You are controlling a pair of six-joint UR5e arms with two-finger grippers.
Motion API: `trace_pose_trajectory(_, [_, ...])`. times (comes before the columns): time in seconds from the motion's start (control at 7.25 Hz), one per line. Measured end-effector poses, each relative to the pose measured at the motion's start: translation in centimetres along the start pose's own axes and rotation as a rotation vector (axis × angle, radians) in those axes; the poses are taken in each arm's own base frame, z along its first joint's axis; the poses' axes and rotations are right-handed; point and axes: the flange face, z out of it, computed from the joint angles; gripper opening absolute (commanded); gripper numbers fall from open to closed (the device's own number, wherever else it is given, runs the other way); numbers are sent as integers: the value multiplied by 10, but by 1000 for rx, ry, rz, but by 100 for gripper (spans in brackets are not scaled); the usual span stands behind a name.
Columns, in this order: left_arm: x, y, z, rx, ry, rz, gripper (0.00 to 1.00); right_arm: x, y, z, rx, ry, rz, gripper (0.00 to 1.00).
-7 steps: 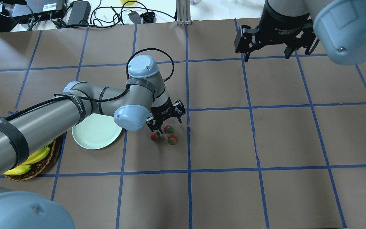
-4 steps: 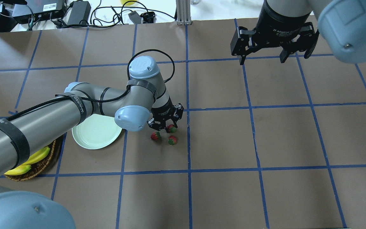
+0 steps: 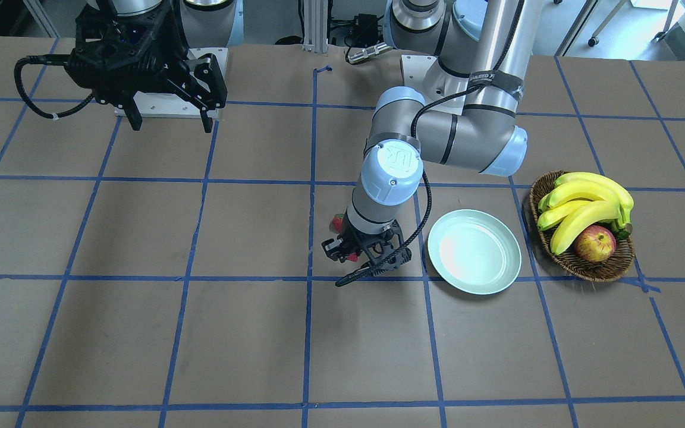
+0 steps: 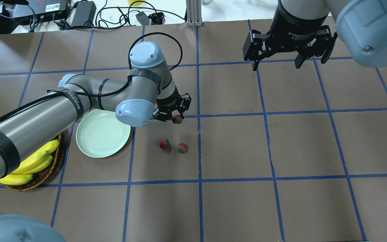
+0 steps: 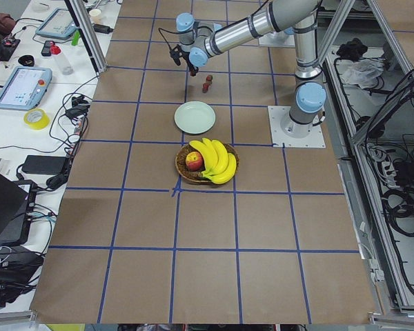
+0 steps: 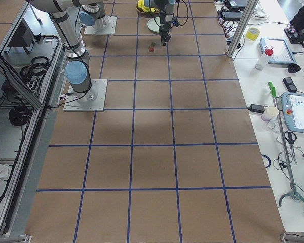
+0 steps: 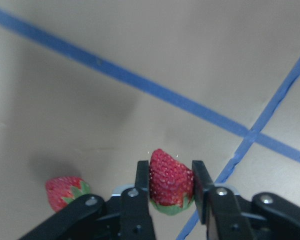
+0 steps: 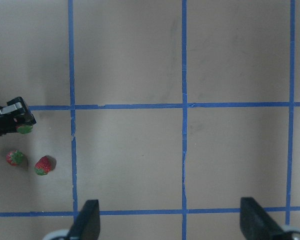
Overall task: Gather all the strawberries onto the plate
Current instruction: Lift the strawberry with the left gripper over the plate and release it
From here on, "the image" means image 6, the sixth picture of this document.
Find yellow banana bunch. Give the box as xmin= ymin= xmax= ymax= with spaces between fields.
xmin=137 ymin=0 xmax=159 ymax=13

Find teach pendant far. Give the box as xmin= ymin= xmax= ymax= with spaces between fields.
xmin=259 ymin=38 xmax=297 ymax=65

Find yellow tape roll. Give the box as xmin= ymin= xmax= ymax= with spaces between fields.
xmin=245 ymin=27 xmax=260 ymax=41

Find light green plate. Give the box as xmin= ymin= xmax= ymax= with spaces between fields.
xmin=147 ymin=17 xmax=160 ymax=34

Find black power adapter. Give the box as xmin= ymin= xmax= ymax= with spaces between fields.
xmin=247 ymin=104 xmax=265 ymax=114

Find teach pendant near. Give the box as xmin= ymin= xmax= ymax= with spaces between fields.
xmin=281 ymin=92 xmax=304 ymax=133

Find clear bottle red cap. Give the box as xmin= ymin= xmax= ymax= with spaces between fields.
xmin=255 ymin=48 xmax=274 ymax=71

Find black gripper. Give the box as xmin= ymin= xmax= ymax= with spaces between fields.
xmin=159 ymin=24 xmax=171 ymax=42

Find teach pendant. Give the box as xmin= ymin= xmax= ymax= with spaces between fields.
xmin=259 ymin=38 xmax=297 ymax=65
xmin=281 ymin=92 xmax=304 ymax=133

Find aluminium frame post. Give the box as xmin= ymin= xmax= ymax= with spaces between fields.
xmin=227 ymin=0 xmax=258 ymax=58

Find black scissors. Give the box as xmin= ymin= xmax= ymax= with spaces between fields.
xmin=284 ymin=131 xmax=297 ymax=164

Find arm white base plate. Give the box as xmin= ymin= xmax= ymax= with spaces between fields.
xmin=84 ymin=16 xmax=117 ymax=35
xmin=63 ymin=79 xmax=108 ymax=112

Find reacher grabber tool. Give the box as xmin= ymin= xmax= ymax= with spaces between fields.
xmin=268 ymin=81 xmax=304 ymax=221

